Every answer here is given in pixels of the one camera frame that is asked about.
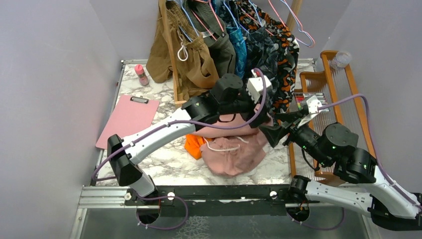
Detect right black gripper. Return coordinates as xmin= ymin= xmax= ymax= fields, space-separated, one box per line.
xmin=258 ymin=109 xmax=330 ymax=166

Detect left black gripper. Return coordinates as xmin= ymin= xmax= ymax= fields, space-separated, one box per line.
xmin=218 ymin=77 xmax=269 ymax=126

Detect pink shorts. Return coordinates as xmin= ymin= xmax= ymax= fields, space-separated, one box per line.
xmin=192 ymin=125 xmax=268 ymax=177

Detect pink wire hanger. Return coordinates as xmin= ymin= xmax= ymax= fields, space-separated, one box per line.
xmin=268 ymin=0 xmax=316 ymax=48

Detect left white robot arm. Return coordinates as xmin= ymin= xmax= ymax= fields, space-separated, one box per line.
xmin=107 ymin=68 xmax=272 ymax=205

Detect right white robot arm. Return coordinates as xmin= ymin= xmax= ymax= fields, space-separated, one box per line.
xmin=260 ymin=111 xmax=422 ymax=231

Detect dark leaf print shorts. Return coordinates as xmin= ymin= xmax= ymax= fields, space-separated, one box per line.
xmin=229 ymin=0 xmax=279 ymax=88

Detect blue patterned hanging shorts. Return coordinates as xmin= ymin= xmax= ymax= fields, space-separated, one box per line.
xmin=217 ymin=0 xmax=247 ymax=79

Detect orange camo hanging shorts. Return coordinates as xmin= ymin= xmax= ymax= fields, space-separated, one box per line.
xmin=251 ymin=3 xmax=300 ymax=114

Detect dark green hanging shorts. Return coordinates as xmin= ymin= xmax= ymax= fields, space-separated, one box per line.
xmin=183 ymin=0 xmax=236 ymax=77

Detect coloured marker set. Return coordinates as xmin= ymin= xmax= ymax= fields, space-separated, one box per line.
xmin=294 ymin=93 xmax=328 ymax=110

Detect wooden dish rack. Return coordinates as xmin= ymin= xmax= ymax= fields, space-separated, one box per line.
xmin=286 ymin=50 xmax=383 ymax=187

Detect clear plastic cup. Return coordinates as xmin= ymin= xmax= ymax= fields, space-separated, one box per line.
xmin=330 ymin=51 xmax=352 ymax=71

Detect pink bottle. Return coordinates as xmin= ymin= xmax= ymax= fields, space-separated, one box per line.
xmin=134 ymin=64 xmax=149 ymax=86

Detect pink clipboard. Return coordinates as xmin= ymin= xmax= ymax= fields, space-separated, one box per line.
xmin=95 ymin=95 xmax=160 ymax=149

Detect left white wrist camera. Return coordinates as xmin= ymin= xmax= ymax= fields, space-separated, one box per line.
xmin=246 ymin=68 xmax=272 ymax=103

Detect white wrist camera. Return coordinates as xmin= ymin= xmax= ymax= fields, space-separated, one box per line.
xmin=246 ymin=68 xmax=272 ymax=103
xmin=297 ymin=96 xmax=322 ymax=128

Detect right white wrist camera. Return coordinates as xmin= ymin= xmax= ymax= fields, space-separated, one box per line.
xmin=297 ymin=96 xmax=322 ymax=128

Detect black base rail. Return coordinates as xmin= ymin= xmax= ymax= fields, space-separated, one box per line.
xmin=130 ymin=184 xmax=306 ymax=217

